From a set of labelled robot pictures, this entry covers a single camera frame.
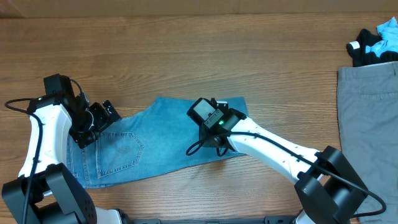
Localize light blue cloth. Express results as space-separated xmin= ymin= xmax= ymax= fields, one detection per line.
xmin=365 ymin=17 xmax=397 ymax=57

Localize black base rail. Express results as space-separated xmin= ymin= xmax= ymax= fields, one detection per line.
xmin=124 ymin=215 xmax=295 ymax=224

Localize grey trousers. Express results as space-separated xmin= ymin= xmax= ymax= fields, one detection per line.
xmin=337 ymin=62 xmax=397 ymax=223

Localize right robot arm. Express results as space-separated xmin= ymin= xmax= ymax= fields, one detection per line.
xmin=187 ymin=98 xmax=367 ymax=224

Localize black garment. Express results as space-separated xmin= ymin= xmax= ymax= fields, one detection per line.
xmin=346 ymin=29 xmax=397 ymax=67

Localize blue denim jeans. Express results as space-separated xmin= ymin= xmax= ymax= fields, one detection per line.
xmin=66 ymin=96 xmax=249 ymax=189

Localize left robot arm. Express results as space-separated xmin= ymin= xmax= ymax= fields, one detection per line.
xmin=1 ymin=74 xmax=130 ymax=224

